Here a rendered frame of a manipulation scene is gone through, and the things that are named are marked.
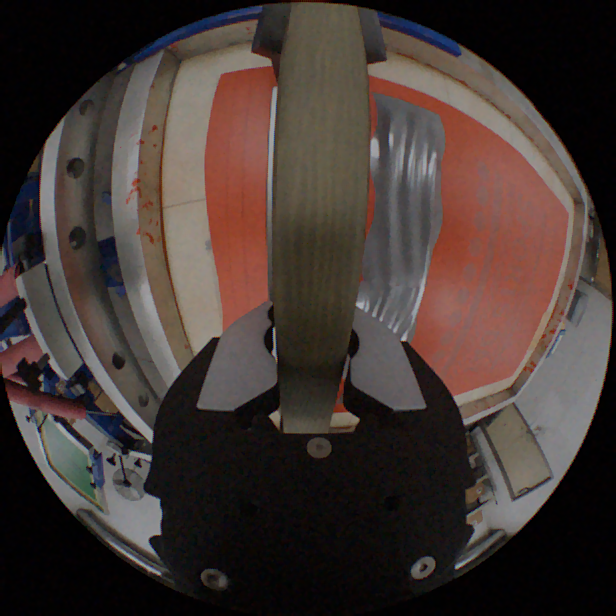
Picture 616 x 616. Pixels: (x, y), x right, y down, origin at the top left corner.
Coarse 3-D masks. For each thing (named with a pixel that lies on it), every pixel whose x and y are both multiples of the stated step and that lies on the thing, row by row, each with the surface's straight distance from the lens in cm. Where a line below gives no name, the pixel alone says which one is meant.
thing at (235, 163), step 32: (224, 96) 21; (256, 96) 20; (416, 96) 23; (224, 128) 19; (256, 128) 18; (448, 128) 24; (480, 128) 28; (224, 160) 18; (256, 160) 17; (448, 160) 22; (512, 160) 32; (224, 192) 18; (256, 192) 17; (448, 192) 21; (544, 192) 42; (224, 224) 18; (256, 224) 17; (448, 224) 21; (224, 256) 18; (256, 256) 17; (448, 256) 22; (544, 288) 48
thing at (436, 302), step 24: (240, 288) 18; (264, 288) 18; (432, 288) 22; (240, 312) 20; (432, 312) 23; (432, 336) 26; (528, 336) 52; (456, 384) 39; (480, 384) 47; (336, 408) 30
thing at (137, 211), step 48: (192, 48) 27; (432, 48) 26; (144, 96) 23; (144, 144) 20; (144, 192) 19; (576, 192) 57; (144, 240) 19; (576, 240) 61; (144, 288) 20; (144, 336) 23; (336, 432) 35
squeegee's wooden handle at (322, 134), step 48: (288, 48) 9; (336, 48) 9; (288, 96) 7; (336, 96) 7; (288, 144) 6; (336, 144) 6; (288, 192) 6; (336, 192) 6; (288, 240) 6; (336, 240) 6; (288, 288) 6; (336, 288) 6; (288, 336) 7; (336, 336) 7; (288, 384) 9; (336, 384) 9; (288, 432) 13
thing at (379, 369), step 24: (360, 312) 11; (360, 336) 9; (384, 336) 10; (360, 360) 8; (384, 360) 8; (408, 360) 9; (360, 384) 7; (384, 384) 7; (408, 384) 8; (360, 408) 7; (384, 408) 7; (408, 408) 7
